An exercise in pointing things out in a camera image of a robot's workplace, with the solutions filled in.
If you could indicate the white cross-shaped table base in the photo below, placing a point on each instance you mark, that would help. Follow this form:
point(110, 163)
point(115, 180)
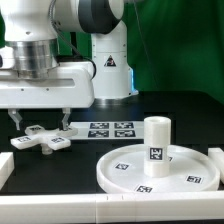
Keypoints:
point(49, 140)

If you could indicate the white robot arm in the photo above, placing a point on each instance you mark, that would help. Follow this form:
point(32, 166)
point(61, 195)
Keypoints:
point(34, 76)

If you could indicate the green backdrop curtain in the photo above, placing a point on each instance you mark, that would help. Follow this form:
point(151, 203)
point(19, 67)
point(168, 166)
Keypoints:
point(170, 43)

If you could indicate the white left fence block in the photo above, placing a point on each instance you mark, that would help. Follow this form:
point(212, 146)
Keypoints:
point(6, 167)

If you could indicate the white front fence bar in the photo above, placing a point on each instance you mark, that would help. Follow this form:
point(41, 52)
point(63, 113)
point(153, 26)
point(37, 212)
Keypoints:
point(111, 208)

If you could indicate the white fence block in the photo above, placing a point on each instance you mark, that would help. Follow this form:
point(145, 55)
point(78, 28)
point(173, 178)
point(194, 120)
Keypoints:
point(217, 156)
point(6, 167)

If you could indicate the white right fence block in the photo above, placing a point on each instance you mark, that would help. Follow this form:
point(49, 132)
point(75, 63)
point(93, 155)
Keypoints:
point(217, 156)

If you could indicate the white round table top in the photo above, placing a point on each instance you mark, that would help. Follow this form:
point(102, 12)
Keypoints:
point(138, 168)

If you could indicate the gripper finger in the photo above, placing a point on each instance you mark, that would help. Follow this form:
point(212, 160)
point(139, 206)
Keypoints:
point(64, 122)
point(16, 117)

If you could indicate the white marker plate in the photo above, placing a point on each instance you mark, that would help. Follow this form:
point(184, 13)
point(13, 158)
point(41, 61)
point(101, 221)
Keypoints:
point(108, 130)

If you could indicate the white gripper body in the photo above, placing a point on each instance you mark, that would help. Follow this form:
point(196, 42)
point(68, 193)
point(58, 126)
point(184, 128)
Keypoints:
point(68, 86)

